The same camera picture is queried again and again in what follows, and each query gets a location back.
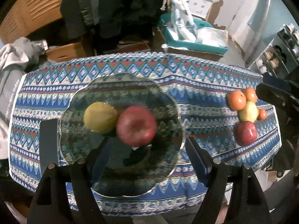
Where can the open brown cardboard box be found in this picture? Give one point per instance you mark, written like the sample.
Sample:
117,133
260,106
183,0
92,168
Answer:
67,51

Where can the large yellow-green apple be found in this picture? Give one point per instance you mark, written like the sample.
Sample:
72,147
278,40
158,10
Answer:
99,117

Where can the large orange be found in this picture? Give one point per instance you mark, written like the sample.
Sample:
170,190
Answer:
236,100

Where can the large red apple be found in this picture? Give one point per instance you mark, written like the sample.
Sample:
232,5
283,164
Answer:
136,126

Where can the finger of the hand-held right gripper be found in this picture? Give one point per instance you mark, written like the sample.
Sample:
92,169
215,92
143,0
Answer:
267,92
274,78

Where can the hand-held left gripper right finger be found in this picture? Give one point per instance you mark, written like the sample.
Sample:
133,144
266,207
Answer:
197,158

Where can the scalloped clear glass plate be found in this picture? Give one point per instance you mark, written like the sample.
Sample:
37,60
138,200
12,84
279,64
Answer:
140,168

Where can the wooden louvered door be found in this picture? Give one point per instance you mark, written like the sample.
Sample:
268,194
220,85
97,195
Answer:
28,7

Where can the white wooden-framed cabinet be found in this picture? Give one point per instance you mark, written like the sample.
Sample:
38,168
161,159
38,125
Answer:
201,3

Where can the grey shelf rack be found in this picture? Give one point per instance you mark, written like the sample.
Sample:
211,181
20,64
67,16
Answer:
280,51

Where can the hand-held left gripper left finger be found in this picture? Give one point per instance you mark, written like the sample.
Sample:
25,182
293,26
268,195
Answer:
102,158

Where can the medium orange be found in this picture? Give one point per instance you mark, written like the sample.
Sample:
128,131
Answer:
251,94

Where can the small red apple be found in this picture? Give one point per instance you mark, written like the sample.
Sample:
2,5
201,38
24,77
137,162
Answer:
246,133

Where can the flat cardboard box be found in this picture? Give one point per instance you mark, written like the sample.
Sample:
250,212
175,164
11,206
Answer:
193,52

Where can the dark hanging clothing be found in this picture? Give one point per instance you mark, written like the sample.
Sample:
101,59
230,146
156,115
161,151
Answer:
121,9

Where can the grey hooded sweatshirt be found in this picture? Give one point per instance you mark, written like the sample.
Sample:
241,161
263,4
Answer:
14,74

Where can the blue patterned tablecloth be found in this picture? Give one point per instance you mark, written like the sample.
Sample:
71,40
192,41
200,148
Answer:
205,79

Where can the tiny orange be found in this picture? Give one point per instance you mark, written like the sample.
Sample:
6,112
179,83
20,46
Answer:
262,114

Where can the white printed plastic bag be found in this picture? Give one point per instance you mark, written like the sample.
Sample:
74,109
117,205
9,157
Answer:
181,16

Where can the clear plastic bag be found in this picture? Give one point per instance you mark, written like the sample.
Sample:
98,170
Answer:
212,37

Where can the teal plastic bin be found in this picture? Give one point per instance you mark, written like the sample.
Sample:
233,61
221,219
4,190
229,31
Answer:
217,49

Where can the dark grey flat panel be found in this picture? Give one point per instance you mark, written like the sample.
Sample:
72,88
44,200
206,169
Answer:
48,142

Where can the small yellow-green apple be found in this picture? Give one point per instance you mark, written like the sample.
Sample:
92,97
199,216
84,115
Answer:
248,112

